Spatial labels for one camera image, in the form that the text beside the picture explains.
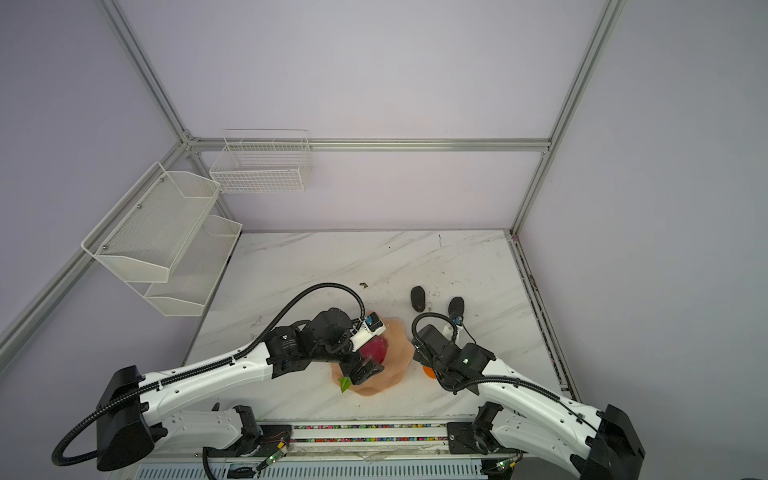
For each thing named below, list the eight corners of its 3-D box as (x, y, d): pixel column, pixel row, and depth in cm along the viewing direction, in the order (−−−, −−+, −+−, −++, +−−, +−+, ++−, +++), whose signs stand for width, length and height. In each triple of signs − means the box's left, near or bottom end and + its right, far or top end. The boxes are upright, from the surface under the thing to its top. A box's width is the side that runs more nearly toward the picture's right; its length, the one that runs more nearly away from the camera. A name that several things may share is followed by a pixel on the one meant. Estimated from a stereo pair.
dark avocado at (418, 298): (411, 312, 99) (412, 308, 97) (411, 290, 105) (411, 286, 103) (425, 312, 99) (425, 308, 97) (423, 291, 105) (424, 286, 103)
